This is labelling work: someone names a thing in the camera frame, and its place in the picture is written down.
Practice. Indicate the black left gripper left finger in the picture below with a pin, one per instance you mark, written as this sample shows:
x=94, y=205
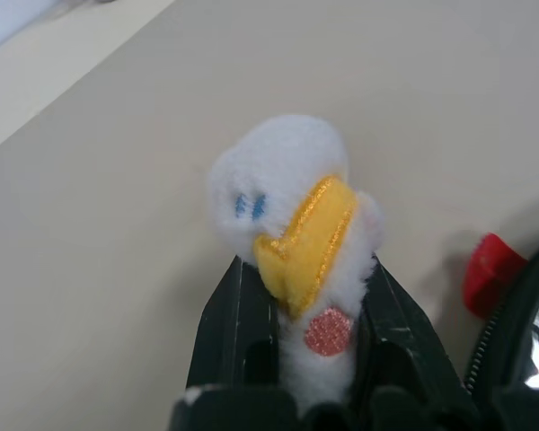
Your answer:
x=224, y=332

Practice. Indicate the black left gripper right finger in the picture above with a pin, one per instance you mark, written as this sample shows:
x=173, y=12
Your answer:
x=395, y=341

